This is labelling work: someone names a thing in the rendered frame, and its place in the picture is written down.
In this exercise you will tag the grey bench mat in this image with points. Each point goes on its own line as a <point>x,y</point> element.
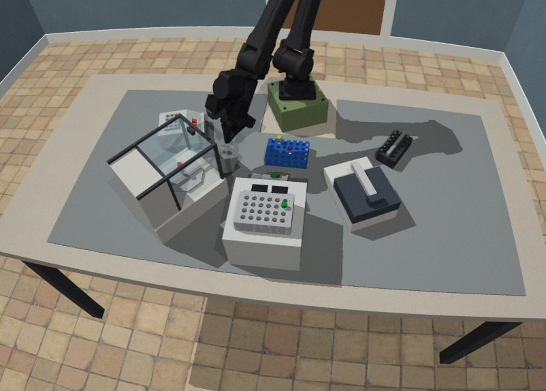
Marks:
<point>452,232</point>

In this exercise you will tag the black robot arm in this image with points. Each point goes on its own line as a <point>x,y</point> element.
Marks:
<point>253,63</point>

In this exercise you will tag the blue tube rack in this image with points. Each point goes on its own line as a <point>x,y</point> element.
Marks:
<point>281,157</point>

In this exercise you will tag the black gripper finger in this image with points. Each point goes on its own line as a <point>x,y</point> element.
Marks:
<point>228,129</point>
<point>223,127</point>

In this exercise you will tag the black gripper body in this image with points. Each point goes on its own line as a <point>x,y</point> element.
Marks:
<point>248,121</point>

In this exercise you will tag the white block with round holes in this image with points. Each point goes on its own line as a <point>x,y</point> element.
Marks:
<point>197,118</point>

